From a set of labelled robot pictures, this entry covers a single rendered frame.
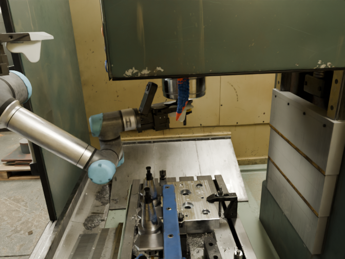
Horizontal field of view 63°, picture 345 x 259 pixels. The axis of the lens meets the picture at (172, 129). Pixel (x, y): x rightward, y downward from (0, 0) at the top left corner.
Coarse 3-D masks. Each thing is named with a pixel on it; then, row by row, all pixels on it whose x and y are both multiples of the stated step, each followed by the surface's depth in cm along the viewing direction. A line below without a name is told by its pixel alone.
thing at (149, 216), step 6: (144, 204) 69; (150, 204) 69; (144, 210) 70; (150, 210) 70; (144, 216) 70; (150, 216) 70; (156, 216) 71; (144, 222) 70; (150, 222) 70; (156, 222) 71; (150, 228) 71
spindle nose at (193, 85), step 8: (168, 80) 94; (176, 80) 92; (192, 80) 92; (200, 80) 94; (168, 88) 95; (176, 88) 93; (192, 88) 93; (200, 88) 95; (168, 96) 96; (176, 96) 94; (192, 96) 94; (200, 96) 96
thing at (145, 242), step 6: (144, 234) 70; (150, 234) 70; (156, 234) 70; (162, 234) 70; (138, 240) 68; (144, 240) 68; (150, 240) 68; (156, 240) 68; (162, 240) 68; (138, 246) 66; (144, 246) 66; (150, 246) 66; (156, 246) 66; (162, 246) 66
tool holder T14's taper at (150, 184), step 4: (148, 180) 79; (152, 180) 80; (144, 184) 81; (148, 184) 80; (152, 184) 80; (152, 188) 80; (144, 192) 81; (152, 192) 80; (156, 192) 82; (152, 196) 81; (156, 196) 81; (156, 200) 82
